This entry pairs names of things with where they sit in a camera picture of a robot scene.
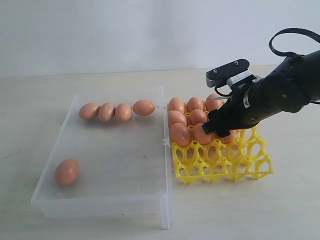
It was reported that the yellow plastic egg tray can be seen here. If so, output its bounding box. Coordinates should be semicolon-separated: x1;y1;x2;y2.
170;127;274;184

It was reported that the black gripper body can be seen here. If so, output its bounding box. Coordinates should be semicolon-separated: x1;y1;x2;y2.
224;59;310;130

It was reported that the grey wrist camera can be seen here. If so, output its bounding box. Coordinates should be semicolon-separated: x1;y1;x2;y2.
205;58;256;88

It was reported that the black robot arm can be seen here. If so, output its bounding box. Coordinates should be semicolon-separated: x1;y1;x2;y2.
202;51;320;137

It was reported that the black cable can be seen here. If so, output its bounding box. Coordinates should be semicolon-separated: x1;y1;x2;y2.
268;27;320;58

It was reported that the clear plastic tray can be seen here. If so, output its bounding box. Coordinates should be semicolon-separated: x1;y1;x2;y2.
31;86;173;229

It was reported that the brown egg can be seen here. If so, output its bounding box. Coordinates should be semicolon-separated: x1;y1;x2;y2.
132;99;156;116
205;93;225;112
78;102;101;120
169;122;192;147
167;110;188;127
54;158;80;187
192;123;213;145
167;97;185;114
219;130;237;145
189;109;208;126
98;102;116;122
187;97;204;113
115;103;132;122

